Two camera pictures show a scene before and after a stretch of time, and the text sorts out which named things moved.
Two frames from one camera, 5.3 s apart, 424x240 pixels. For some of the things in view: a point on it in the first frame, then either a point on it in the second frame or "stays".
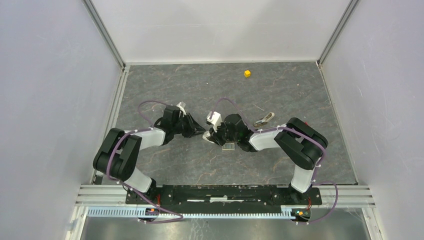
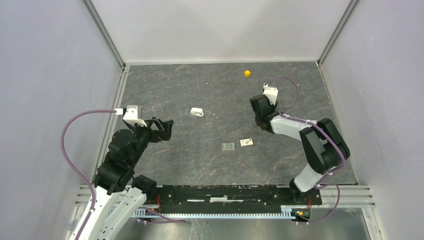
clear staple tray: x=228 y=146 stays
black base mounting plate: x=224 y=199 stays
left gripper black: x=194 y=129 → x=165 y=128
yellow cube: x=247 y=73 stays
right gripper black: x=215 y=136 → x=273 y=107
